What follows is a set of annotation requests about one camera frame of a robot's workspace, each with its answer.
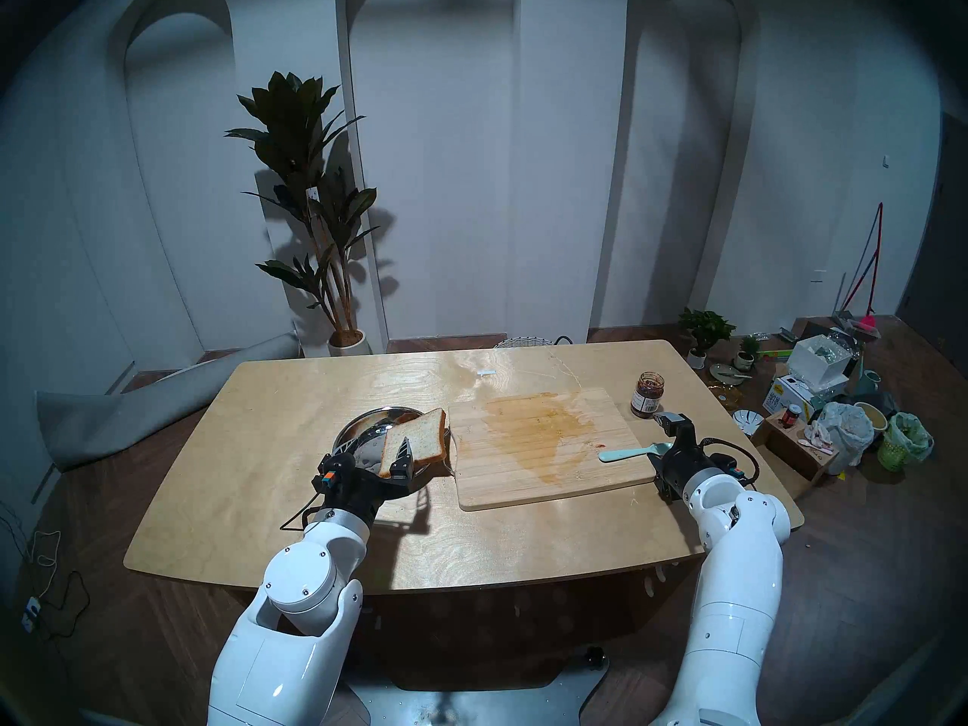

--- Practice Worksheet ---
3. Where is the round steel plate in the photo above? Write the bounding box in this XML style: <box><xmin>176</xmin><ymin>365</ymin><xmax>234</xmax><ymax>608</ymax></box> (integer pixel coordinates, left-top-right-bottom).
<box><xmin>333</xmin><ymin>406</ymin><xmax>455</xmax><ymax>498</ymax></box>

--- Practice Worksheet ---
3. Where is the slice of white bread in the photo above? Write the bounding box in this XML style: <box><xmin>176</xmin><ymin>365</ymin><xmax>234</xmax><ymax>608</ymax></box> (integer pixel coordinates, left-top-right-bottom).
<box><xmin>378</xmin><ymin>408</ymin><xmax>448</xmax><ymax>479</ymax></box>

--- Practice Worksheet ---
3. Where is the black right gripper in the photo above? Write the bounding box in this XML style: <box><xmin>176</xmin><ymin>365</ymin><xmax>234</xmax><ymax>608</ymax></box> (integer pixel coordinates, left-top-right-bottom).
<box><xmin>650</xmin><ymin>412</ymin><xmax>738</xmax><ymax>502</ymax></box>

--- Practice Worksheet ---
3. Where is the black floor cable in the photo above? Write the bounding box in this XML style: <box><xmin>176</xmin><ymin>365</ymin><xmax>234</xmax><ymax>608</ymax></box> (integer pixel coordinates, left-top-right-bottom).
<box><xmin>15</xmin><ymin>569</ymin><xmax>92</xmax><ymax>642</ymax></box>

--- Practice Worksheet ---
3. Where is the white open box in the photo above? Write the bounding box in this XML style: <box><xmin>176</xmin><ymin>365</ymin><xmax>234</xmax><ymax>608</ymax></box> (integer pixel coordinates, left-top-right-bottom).
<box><xmin>786</xmin><ymin>334</ymin><xmax>859</xmax><ymax>391</ymax></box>

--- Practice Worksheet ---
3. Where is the white yellow carton box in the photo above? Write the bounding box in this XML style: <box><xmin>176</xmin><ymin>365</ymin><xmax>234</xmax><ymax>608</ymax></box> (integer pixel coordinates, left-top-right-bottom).
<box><xmin>762</xmin><ymin>374</ymin><xmax>818</xmax><ymax>423</ymax></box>

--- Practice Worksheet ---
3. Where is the white plastic bag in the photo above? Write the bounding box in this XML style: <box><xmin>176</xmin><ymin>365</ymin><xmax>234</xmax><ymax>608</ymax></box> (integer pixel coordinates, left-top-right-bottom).
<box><xmin>805</xmin><ymin>401</ymin><xmax>876</xmax><ymax>476</ymax></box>

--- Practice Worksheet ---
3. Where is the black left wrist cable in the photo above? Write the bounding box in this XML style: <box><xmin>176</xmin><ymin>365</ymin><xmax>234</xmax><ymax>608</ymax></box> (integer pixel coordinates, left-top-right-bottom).
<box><xmin>278</xmin><ymin>490</ymin><xmax>334</xmax><ymax>532</ymax></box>

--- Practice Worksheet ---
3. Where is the brown cardboard box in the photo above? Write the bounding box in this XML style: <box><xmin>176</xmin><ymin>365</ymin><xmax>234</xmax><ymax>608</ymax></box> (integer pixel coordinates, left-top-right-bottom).
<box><xmin>752</xmin><ymin>411</ymin><xmax>833</xmax><ymax>483</ymax></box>

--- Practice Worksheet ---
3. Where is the glass jam jar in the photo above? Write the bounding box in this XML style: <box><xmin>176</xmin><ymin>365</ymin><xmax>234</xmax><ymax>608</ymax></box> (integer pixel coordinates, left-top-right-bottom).
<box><xmin>631</xmin><ymin>372</ymin><xmax>666</xmax><ymax>419</ymax></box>

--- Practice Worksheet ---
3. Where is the bushy small potted plant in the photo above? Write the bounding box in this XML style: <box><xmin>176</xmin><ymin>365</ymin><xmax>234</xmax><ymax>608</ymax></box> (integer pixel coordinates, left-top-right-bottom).
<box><xmin>678</xmin><ymin>307</ymin><xmax>736</xmax><ymax>370</ymax></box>

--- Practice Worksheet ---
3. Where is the mint green plastic knife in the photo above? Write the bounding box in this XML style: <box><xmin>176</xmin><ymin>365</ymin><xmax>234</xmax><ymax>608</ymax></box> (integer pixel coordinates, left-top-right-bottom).
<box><xmin>597</xmin><ymin>442</ymin><xmax>674</xmax><ymax>463</ymax></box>

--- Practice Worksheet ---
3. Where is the tall dark green plant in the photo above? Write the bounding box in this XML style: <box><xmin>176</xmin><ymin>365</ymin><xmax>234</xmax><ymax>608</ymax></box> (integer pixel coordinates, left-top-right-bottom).
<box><xmin>225</xmin><ymin>71</ymin><xmax>381</xmax><ymax>336</ymax></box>

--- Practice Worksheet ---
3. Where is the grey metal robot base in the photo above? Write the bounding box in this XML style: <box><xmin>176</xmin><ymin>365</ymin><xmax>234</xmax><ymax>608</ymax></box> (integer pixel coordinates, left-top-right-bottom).
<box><xmin>344</xmin><ymin>645</ymin><xmax>610</xmax><ymax>726</ymax></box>

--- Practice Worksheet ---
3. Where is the green plastic bag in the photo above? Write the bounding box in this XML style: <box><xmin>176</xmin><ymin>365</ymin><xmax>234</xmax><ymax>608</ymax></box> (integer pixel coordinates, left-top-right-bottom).
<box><xmin>877</xmin><ymin>412</ymin><xmax>935</xmax><ymax>473</ymax></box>

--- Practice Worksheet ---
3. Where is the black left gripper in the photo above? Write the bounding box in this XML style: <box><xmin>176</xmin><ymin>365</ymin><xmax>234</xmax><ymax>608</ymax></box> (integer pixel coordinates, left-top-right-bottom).
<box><xmin>314</xmin><ymin>436</ymin><xmax>415</xmax><ymax>532</ymax></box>

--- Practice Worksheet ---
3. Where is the red handled broom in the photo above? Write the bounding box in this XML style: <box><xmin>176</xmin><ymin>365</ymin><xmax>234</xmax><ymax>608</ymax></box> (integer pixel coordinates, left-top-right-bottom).
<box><xmin>836</xmin><ymin>201</ymin><xmax>886</xmax><ymax>336</ymax></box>

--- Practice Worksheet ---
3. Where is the wooden cutting board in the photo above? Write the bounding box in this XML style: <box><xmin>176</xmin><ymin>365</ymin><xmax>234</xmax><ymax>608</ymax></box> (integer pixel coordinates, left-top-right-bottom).
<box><xmin>448</xmin><ymin>386</ymin><xmax>657</xmax><ymax>512</ymax></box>

